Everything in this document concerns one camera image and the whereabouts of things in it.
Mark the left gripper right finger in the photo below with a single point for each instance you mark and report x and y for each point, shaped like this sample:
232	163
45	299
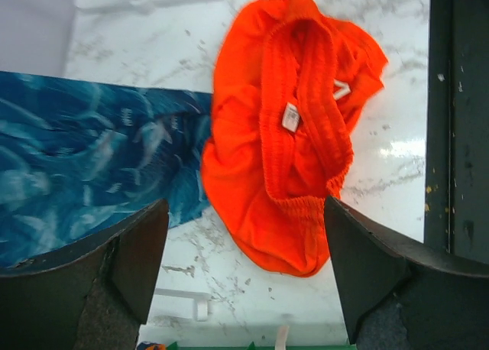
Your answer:
397	293

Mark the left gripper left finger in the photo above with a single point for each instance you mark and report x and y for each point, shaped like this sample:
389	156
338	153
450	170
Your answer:
92	294

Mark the orange shorts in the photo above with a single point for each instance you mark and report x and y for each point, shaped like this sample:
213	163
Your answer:
289	87

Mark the blue patterned shorts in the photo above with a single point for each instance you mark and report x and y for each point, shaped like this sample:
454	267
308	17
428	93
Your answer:
78	157

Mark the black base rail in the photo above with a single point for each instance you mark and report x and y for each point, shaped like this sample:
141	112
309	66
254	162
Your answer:
456	197

